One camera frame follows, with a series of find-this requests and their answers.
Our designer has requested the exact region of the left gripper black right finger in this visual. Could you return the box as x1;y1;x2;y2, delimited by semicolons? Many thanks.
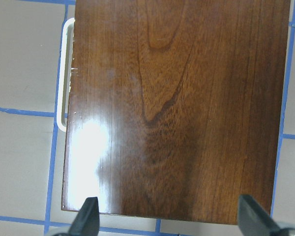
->
237;195;285;236

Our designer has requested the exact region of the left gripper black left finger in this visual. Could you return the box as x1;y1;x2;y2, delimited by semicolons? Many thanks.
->
68;197;100;236

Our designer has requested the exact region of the wooden drawer with white handle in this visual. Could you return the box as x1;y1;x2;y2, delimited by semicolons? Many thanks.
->
56;18;75;132

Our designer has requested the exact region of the dark wooden drawer cabinet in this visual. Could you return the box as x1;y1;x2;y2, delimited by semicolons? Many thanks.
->
61;0;290;224

